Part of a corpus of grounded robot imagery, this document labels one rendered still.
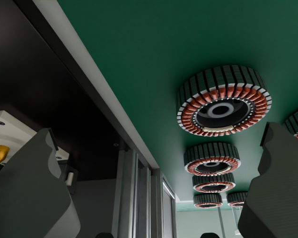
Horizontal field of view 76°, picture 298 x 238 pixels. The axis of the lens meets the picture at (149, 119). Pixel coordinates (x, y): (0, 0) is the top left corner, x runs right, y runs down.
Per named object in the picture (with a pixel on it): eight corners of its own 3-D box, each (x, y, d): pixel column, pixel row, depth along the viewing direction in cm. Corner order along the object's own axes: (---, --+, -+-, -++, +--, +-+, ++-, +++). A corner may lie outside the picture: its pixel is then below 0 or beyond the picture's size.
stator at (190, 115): (174, 67, 22) (176, 91, 20) (278, 57, 21) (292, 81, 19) (175, 120, 31) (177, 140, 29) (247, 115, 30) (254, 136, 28)
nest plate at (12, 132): (-77, 124, 29) (-83, 131, 28) (4, 109, 25) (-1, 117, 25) (7, 160, 41) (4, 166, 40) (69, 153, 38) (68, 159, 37)
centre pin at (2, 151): (-7, 145, 32) (-15, 161, 30) (3, 144, 31) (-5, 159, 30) (3, 150, 33) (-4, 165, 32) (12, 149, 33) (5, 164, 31)
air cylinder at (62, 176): (37, 166, 43) (29, 191, 40) (66, 163, 42) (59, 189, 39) (52, 173, 48) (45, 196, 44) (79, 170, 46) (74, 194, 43)
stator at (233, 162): (173, 157, 44) (174, 173, 42) (205, 135, 35) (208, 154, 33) (212, 164, 48) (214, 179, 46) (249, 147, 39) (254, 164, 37)
